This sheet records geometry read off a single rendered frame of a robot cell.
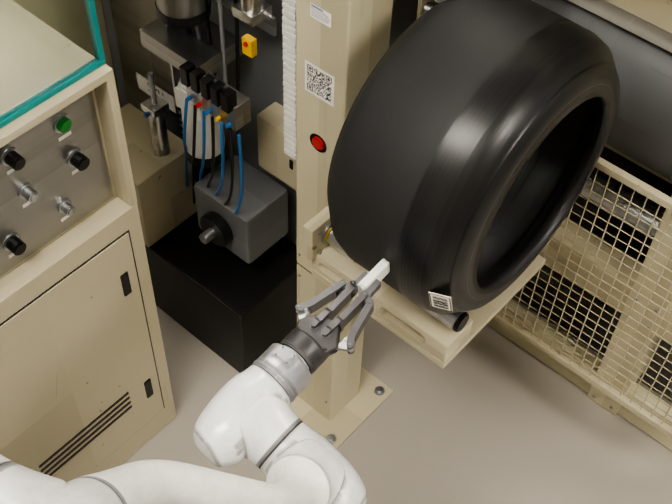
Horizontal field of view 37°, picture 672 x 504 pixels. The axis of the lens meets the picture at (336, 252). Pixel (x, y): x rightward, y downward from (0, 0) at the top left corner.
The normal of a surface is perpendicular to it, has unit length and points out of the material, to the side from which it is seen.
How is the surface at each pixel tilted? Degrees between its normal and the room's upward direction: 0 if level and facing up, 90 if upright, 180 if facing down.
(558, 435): 0
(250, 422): 28
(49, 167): 90
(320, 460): 38
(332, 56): 90
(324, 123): 90
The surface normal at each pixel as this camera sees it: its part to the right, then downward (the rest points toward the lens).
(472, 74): -0.21, -0.39
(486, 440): 0.03, -0.63
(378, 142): -0.52, 0.10
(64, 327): 0.75, 0.53
